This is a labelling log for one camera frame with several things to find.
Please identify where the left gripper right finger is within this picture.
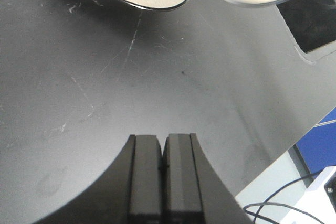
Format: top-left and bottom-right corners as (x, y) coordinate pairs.
(162, 133), (251, 223)

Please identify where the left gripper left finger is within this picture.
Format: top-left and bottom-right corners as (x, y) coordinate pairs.
(38, 135), (162, 223)

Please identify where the right blue cabinet unit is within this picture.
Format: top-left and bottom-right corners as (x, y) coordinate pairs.
(292, 109), (335, 175)

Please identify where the black lab sink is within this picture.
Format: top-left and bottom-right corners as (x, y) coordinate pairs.
(277, 0), (335, 63)

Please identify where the black floor cable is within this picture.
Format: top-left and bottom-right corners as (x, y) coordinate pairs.
(243, 170), (329, 224)

